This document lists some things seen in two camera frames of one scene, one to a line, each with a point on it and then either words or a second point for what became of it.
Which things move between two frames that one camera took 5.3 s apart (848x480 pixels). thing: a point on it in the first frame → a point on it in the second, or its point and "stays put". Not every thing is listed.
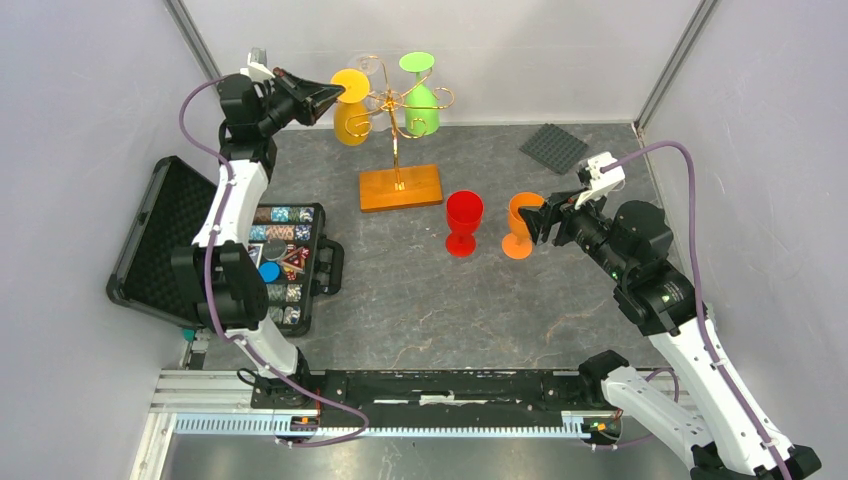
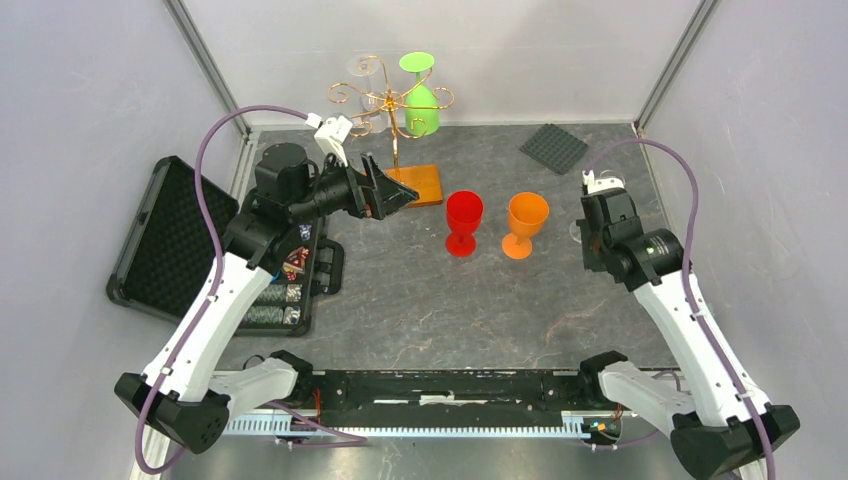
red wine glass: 464,210 stays put
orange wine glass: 518,245 stays put
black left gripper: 312,100 → 373,195
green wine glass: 421,110 stays put
